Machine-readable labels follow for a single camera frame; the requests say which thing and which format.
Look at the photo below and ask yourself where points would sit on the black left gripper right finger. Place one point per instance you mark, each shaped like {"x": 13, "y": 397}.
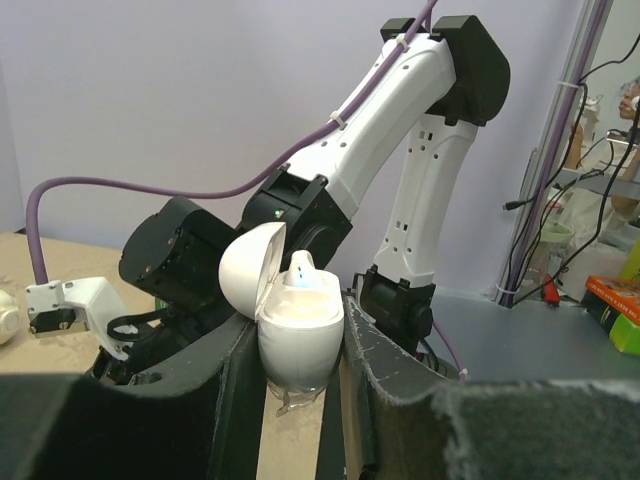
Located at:
{"x": 547, "y": 397}

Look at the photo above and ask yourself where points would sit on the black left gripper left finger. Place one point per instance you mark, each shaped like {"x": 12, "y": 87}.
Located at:
{"x": 195, "y": 415}

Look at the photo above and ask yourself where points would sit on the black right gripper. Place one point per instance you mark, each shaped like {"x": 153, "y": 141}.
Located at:
{"x": 175, "y": 332}

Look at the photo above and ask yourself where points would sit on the white earbud charging case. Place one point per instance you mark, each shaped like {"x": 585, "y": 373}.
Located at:
{"x": 300, "y": 330}

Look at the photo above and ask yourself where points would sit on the green white napa cabbage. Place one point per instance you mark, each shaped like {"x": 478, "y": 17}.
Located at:
{"x": 9, "y": 317}

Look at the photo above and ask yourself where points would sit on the background clutter shelf items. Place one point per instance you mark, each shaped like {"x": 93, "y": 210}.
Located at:
{"x": 588, "y": 215}

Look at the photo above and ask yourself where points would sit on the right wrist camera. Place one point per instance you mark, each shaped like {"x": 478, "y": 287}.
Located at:
{"x": 87, "y": 304}

